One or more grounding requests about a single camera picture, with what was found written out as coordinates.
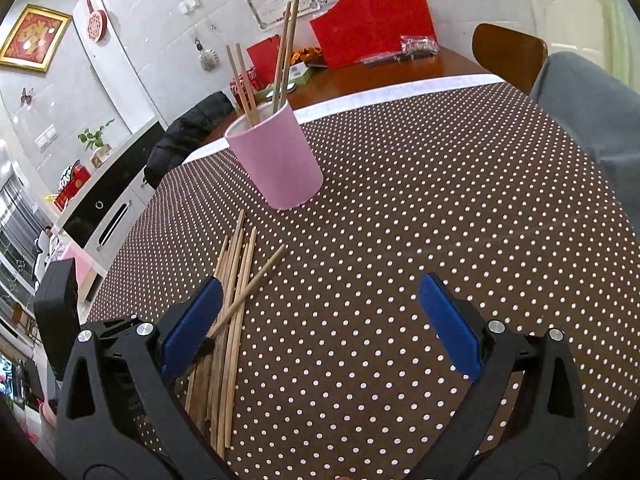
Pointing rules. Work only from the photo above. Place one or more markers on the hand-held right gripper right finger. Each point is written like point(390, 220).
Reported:
point(450, 325)

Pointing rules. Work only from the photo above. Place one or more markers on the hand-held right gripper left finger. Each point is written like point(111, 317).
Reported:
point(192, 332)

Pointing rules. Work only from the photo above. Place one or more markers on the pile of wooden chopsticks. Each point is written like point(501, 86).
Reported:
point(232, 360)

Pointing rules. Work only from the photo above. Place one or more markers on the pink cup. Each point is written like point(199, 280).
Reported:
point(280, 160)

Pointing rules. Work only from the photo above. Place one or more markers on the brown polka dot tablecloth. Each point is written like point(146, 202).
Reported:
point(425, 210)

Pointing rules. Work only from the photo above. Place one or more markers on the red gift box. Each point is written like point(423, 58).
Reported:
point(72, 187)

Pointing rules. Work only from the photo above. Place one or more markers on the black and white cabinet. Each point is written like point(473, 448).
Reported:
point(120, 185)

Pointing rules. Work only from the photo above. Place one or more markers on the small potted plant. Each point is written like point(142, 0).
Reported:
point(100, 155)

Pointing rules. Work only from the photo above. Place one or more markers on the black jacket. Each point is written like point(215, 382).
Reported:
point(185, 135)

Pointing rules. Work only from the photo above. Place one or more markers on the grey fabric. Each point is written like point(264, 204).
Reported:
point(585, 115)

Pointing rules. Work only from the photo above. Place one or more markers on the white tall cabinet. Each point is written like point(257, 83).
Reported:
point(125, 70)

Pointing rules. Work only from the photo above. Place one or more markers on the long wooden chopstick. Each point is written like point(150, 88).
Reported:
point(247, 82)
point(290, 45)
point(282, 57)
point(239, 85)

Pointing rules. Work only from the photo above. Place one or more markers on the dark flat object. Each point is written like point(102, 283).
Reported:
point(385, 60)

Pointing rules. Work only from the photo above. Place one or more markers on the grey hanging ornament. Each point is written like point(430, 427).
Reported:
point(206, 57)

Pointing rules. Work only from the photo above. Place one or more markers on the gold framed picture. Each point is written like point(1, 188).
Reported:
point(32, 35)

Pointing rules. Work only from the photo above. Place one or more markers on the green box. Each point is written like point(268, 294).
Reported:
point(301, 76)

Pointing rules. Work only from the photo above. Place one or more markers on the tall red box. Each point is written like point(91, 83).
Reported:
point(262, 60)

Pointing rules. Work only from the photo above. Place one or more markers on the clear plastic bag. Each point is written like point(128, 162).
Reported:
point(419, 45)

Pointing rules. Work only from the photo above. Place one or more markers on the red round hanging ornament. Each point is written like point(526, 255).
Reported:
point(96, 25)

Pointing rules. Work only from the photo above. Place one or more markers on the orange snack bag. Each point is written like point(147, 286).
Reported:
point(307, 54)

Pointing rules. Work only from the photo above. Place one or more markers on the large red box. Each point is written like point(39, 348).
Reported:
point(370, 25)

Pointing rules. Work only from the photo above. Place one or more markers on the pale green curtain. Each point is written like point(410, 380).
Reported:
point(617, 35)

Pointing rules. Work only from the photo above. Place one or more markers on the white wall socket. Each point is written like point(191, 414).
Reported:
point(46, 137)

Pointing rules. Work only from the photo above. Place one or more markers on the butterfly wall decoration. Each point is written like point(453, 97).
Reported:
point(26, 96)

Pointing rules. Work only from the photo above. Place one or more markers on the white wall switch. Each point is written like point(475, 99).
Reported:
point(188, 6)

